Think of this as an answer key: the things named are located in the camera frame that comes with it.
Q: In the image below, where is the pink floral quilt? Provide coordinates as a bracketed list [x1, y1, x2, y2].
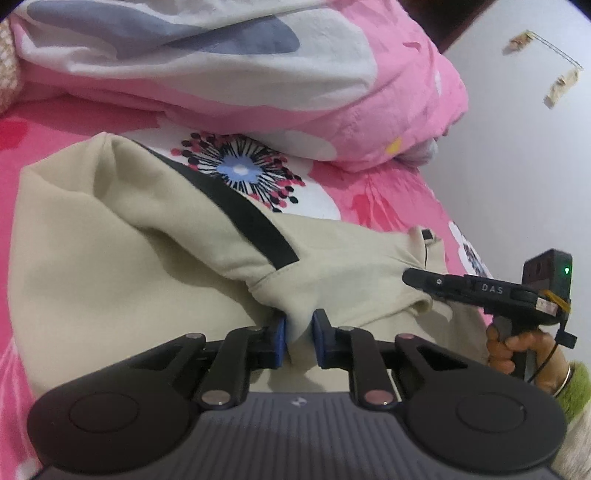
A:
[9, 0, 469, 174]

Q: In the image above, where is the silver bangle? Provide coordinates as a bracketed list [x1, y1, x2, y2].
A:
[551, 364, 576, 398]

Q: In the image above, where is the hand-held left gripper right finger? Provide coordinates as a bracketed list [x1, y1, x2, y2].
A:
[311, 308, 469, 409]

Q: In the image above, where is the person's right hand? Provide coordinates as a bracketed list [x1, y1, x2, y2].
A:
[486, 323, 573, 395]

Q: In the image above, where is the beige zip jacket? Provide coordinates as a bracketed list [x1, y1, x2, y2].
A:
[7, 131, 492, 418]

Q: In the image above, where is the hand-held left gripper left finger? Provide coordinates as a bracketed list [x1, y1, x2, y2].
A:
[129, 316, 288, 409]

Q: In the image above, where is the metal wall hook rack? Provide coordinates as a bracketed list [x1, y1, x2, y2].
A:
[526, 30, 584, 71]

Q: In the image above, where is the pink floral bed blanket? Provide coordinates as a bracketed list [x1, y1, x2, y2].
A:
[0, 97, 497, 480]

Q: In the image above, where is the pink checked garment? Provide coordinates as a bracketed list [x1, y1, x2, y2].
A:
[0, 21, 21, 114]

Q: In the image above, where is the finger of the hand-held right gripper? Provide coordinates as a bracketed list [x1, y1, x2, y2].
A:
[402, 268, 522, 309]

